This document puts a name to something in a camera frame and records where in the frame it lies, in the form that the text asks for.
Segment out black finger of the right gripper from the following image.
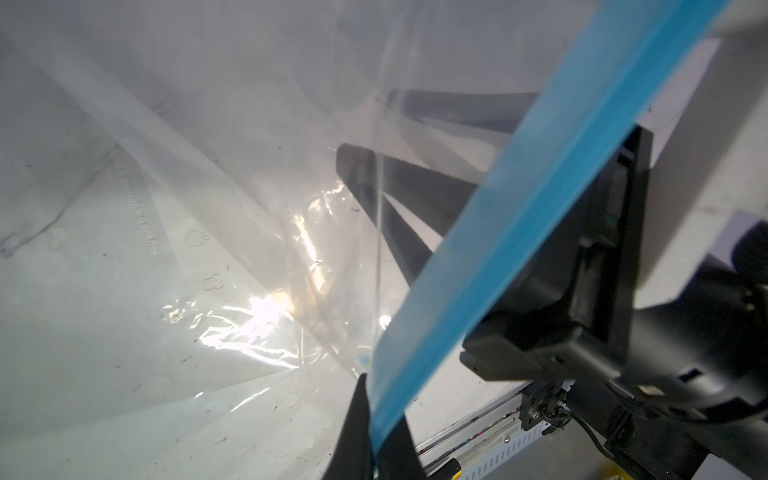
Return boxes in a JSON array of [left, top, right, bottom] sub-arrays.
[[386, 89, 539, 134]]

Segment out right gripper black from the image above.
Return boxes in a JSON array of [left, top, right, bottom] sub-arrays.
[[335, 125, 653, 381]]

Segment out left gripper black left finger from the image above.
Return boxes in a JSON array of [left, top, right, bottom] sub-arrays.
[[322, 374, 374, 480]]

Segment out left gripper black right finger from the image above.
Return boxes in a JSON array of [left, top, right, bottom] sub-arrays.
[[376, 416, 428, 480]]

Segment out clear zip top bag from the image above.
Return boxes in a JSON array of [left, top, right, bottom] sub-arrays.
[[0, 0, 736, 457]]

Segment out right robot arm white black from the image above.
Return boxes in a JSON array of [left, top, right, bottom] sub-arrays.
[[375, 90, 767, 479]]

